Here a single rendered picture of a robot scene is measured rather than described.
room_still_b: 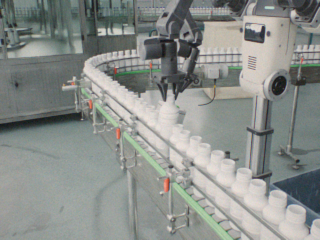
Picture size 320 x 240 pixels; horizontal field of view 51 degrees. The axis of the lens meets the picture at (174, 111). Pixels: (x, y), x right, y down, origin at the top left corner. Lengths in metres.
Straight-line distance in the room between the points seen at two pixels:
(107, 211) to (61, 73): 2.20
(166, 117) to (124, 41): 5.49
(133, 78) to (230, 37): 2.81
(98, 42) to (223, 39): 2.38
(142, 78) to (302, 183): 1.81
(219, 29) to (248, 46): 3.64
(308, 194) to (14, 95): 3.67
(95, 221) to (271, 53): 1.79
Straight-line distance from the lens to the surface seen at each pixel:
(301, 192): 1.43
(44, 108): 4.51
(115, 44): 6.56
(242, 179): 0.87
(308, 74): 3.35
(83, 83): 2.15
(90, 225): 2.67
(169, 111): 1.15
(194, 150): 1.05
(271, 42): 1.58
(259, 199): 0.84
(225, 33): 5.34
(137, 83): 2.85
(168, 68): 1.12
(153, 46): 1.08
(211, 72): 2.80
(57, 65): 4.41
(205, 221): 1.01
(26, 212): 2.95
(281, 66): 1.66
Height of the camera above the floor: 1.58
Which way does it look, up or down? 19 degrees down
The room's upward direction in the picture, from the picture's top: straight up
